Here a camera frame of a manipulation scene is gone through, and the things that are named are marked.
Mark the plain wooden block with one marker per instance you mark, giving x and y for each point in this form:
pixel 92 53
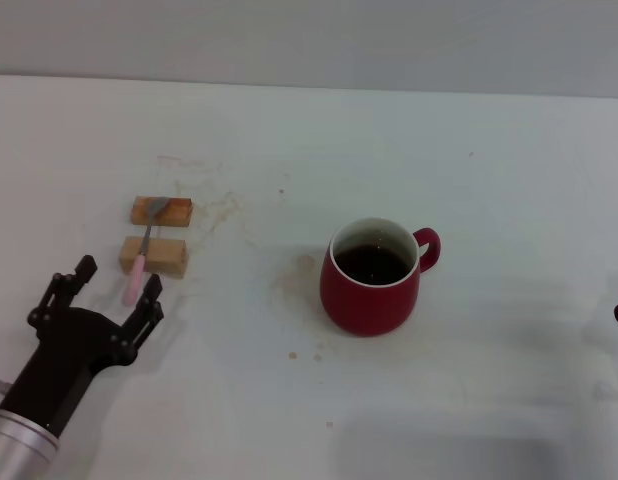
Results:
pixel 164 257

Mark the dark coffee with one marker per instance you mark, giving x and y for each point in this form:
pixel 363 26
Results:
pixel 374 265

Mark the wooden block with red stain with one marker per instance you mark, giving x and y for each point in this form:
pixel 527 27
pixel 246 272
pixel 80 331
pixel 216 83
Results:
pixel 176 212

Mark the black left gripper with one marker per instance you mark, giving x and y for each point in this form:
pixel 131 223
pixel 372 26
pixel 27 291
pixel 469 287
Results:
pixel 69 355

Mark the red ceramic cup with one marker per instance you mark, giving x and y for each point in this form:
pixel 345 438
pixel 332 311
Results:
pixel 369 310

